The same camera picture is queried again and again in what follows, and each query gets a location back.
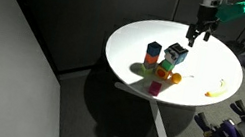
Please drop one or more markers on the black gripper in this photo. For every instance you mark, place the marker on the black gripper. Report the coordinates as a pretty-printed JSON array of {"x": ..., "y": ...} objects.
[{"x": 207, "y": 16}]

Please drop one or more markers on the blue block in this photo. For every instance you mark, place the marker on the blue block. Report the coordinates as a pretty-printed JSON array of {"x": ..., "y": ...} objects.
[{"x": 154, "y": 48}]

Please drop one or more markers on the plain orange block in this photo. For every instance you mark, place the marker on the plain orange block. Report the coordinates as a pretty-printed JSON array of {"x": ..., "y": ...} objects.
[{"x": 151, "y": 58}]

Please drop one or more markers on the grey block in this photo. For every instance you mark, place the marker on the grey block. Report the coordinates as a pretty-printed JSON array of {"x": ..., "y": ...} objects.
[{"x": 149, "y": 64}]

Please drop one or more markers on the light green block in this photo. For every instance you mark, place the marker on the light green block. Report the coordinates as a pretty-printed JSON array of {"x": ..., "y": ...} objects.
[{"x": 146, "y": 69}]

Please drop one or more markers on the magenta cube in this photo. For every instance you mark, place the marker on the magenta cube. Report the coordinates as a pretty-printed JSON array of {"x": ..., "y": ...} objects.
[{"x": 154, "y": 88}]

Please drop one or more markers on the yellow round toy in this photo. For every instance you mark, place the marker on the yellow round toy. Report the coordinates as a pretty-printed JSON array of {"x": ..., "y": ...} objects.
[{"x": 176, "y": 78}]

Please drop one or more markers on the yellow banana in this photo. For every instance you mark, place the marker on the yellow banana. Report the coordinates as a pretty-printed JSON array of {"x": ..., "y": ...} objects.
[{"x": 218, "y": 90}]

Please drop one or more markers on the black clamp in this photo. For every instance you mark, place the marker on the black clamp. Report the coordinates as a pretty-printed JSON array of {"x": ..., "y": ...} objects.
[
  {"x": 206, "y": 123},
  {"x": 242, "y": 109}
]

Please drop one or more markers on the white table leg base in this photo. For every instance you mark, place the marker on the white table leg base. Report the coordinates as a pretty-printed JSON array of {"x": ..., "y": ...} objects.
[{"x": 156, "y": 118}]

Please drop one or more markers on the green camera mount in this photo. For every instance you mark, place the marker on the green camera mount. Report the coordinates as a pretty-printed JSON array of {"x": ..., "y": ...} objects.
[{"x": 234, "y": 12}]

